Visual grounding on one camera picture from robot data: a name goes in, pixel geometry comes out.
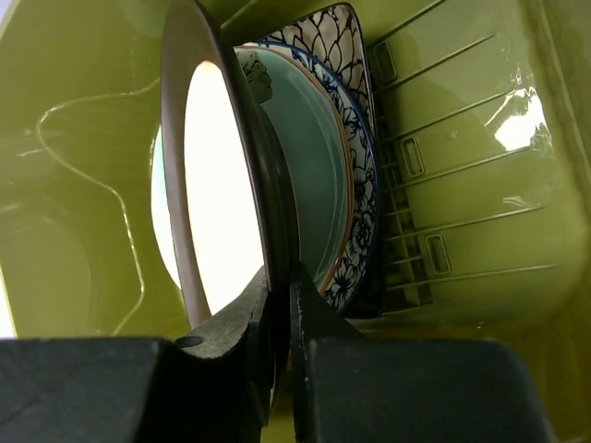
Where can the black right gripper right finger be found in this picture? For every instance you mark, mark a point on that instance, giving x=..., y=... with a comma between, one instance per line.
x=348, y=388

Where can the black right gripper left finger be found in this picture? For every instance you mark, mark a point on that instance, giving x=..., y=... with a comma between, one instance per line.
x=212, y=385

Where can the blue white patterned plate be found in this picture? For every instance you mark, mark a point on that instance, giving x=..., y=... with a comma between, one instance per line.
x=360, y=246

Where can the brown rimmed cream plate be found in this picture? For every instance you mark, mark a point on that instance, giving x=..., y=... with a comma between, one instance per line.
x=229, y=193

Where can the mint green flower plate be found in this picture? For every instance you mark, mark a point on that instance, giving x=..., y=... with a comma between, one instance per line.
x=316, y=149

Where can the black square floral plate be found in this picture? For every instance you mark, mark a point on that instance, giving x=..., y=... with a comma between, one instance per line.
x=333, y=35

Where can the green plastic bin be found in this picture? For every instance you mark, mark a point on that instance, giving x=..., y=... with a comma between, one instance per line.
x=486, y=180

